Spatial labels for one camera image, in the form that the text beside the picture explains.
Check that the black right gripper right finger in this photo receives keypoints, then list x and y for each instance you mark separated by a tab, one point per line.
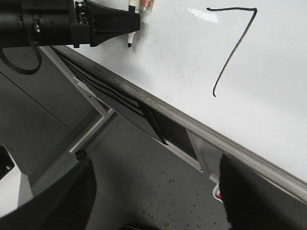
252	203

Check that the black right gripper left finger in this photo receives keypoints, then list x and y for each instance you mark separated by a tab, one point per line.
65	205

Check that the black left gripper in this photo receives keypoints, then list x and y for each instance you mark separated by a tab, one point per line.
57	22

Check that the taped whiteboard marker with magnet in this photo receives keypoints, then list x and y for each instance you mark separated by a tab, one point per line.
135	8

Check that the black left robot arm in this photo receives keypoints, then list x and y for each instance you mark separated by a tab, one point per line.
14	32

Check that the white whiteboard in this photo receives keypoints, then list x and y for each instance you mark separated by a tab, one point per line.
276	28

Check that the white plastic marker tray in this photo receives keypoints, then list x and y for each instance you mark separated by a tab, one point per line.
217	193

